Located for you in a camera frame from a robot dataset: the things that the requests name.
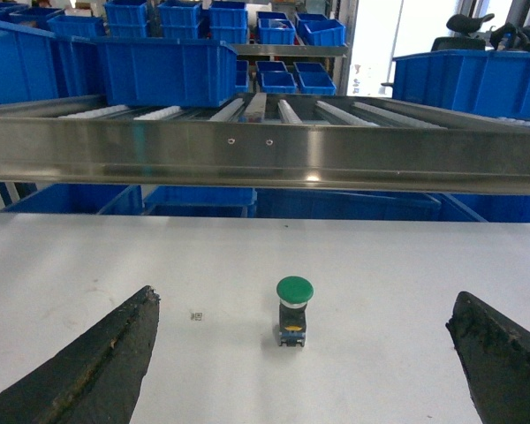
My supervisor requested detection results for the large blue bin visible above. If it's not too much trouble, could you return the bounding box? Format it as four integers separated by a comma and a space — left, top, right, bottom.
0, 20, 105, 104
94, 37, 238, 108
392, 50, 530, 118

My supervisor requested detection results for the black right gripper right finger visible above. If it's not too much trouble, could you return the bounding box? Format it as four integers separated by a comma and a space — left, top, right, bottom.
446, 291, 530, 423

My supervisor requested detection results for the large blue bin left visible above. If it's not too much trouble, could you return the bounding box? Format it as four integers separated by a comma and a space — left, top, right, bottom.
0, 20, 105, 104

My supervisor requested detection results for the large blue bin centre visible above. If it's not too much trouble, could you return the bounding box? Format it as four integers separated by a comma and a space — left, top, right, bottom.
94, 37, 238, 108

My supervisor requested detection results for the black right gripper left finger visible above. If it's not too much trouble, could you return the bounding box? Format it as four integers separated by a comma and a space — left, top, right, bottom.
0, 286, 160, 423

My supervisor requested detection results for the large blue bin right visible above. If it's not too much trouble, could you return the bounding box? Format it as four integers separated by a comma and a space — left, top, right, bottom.
392, 50, 530, 118

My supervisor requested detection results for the black office chair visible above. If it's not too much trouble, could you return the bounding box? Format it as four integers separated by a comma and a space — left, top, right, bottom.
430, 13, 495, 52

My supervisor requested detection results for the steel roller shelf rack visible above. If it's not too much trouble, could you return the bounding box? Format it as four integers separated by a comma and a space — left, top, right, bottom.
0, 94, 530, 194

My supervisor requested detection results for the green mushroom push button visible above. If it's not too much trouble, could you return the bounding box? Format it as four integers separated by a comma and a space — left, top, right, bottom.
276, 276, 314, 347

